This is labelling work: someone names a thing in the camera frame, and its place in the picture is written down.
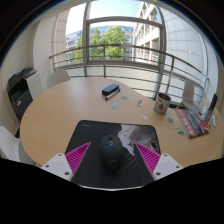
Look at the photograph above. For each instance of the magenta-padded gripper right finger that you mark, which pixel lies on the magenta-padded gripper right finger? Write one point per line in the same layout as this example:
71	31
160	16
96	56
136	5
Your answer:
165	165

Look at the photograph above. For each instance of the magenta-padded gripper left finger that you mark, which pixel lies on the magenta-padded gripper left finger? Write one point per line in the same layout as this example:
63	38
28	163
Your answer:
58	165

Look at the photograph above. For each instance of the black computer mouse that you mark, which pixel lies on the black computer mouse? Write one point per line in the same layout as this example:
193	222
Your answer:
112	155

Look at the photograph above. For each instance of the black printed mouse pad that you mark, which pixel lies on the black printed mouse pad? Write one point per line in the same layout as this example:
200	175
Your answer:
86	133

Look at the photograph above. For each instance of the blue and yellow sticker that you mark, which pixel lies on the blue and yellow sticker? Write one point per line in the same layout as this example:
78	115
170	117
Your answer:
179	131

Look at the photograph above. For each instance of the small green sticker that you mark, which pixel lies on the small green sticker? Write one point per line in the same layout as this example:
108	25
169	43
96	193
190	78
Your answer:
171	120

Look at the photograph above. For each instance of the red and grey magazine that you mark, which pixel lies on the red and grey magazine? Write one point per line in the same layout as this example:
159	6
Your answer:
191	123

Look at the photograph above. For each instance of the white chair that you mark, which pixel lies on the white chair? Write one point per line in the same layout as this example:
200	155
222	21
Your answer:
11	146
57	78
188	91

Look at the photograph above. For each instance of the small white sticker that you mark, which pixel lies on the small white sticker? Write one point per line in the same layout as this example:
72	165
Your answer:
145	117
140	103

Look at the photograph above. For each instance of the strawberry-print tin can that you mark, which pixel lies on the strawberry-print tin can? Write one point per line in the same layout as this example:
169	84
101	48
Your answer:
162	105

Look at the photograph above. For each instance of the small blue sticker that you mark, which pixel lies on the small blue sticker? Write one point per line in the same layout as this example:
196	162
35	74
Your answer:
114	106

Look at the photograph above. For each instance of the round pale sticker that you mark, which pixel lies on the round pale sticker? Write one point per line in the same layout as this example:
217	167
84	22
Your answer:
124	98

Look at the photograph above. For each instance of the black and white printer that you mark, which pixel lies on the black and white printer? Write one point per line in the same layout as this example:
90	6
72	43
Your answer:
21	91

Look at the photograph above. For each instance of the blue marker pen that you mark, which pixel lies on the blue marker pen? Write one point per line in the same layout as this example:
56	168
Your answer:
112	94

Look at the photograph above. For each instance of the black whiteboard eraser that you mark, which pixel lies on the black whiteboard eraser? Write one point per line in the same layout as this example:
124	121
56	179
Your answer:
110	89

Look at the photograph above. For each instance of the metal balcony railing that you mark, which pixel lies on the metal balcony railing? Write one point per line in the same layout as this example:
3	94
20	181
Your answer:
104	56

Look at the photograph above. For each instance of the green tree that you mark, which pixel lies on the green tree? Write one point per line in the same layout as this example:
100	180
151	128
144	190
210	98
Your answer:
111	40

